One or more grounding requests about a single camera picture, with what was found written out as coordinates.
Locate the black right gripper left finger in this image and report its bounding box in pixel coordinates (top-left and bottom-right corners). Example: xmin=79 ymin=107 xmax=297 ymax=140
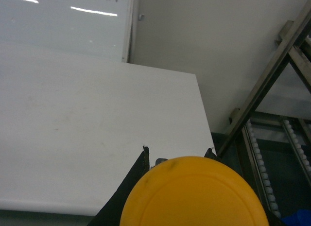
xmin=88 ymin=146 xmax=150 ymax=226

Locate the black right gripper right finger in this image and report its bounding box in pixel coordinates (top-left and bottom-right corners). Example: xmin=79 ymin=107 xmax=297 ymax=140
xmin=203 ymin=147 xmax=284 ymax=226

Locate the yellow mushroom push button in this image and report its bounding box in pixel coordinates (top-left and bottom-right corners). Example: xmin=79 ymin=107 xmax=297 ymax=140
xmin=120 ymin=156 xmax=268 ymax=226

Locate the right blue plastic bin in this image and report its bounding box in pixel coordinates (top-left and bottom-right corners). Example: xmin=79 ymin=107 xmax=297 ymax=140
xmin=281 ymin=209 xmax=311 ymax=226

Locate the white glossy board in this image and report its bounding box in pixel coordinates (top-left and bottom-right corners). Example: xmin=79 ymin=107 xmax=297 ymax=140
xmin=0 ymin=0 xmax=134 ymax=62

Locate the metal roller rack frame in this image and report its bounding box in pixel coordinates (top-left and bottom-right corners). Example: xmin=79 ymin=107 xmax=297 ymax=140
xmin=216 ymin=0 xmax=311 ymax=222

